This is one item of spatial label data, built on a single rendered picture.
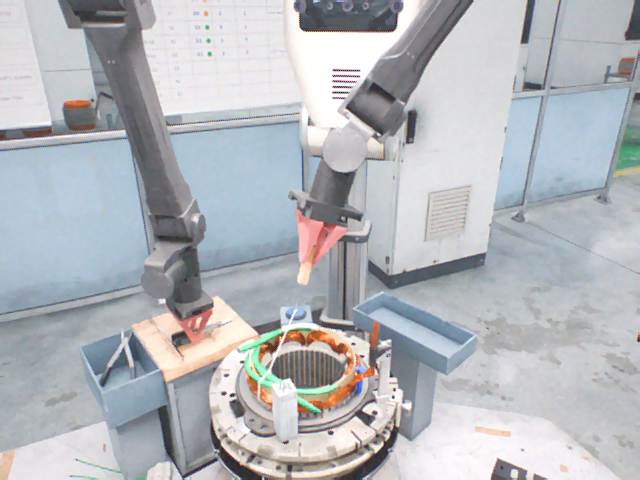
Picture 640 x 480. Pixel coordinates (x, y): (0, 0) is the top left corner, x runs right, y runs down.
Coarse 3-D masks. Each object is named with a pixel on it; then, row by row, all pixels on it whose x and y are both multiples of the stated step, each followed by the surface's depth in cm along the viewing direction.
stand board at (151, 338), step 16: (224, 304) 115; (160, 320) 109; (208, 320) 109; (240, 320) 109; (144, 336) 104; (160, 336) 104; (208, 336) 104; (224, 336) 104; (240, 336) 104; (256, 336) 105; (160, 352) 99; (192, 352) 99; (208, 352) 99; (224, 352) 101; (176, 368) 95; (192, 368) 98
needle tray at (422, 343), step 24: (360, 312) 112; (384, 312) 119; (408, 312) 116; (384, 336) 109; (408, 336) 104; (432, 336) 111; (456, 336) 108; (408, 360) 108; (432, 360) 101; (456, 360) 101; (408, 384) 110; (432, 384) 114; (432, 408) 119; (408, 432) 115
